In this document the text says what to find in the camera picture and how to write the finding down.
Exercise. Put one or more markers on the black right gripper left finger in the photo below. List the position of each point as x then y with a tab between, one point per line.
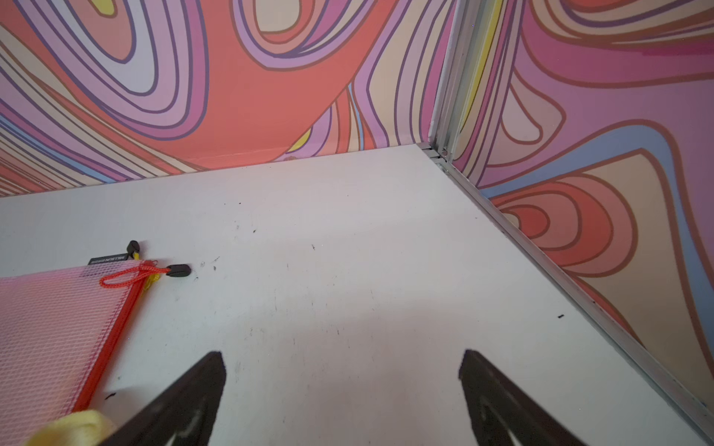
184	414

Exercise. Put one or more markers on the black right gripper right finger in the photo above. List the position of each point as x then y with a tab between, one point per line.
501	413

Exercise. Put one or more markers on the yellow microfiber cloth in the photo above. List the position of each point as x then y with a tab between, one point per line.
86	428

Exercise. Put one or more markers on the pink mesh document bag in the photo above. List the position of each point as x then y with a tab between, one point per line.
58	332

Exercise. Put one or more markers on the aluminium frame rail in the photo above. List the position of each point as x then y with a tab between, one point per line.
584	129

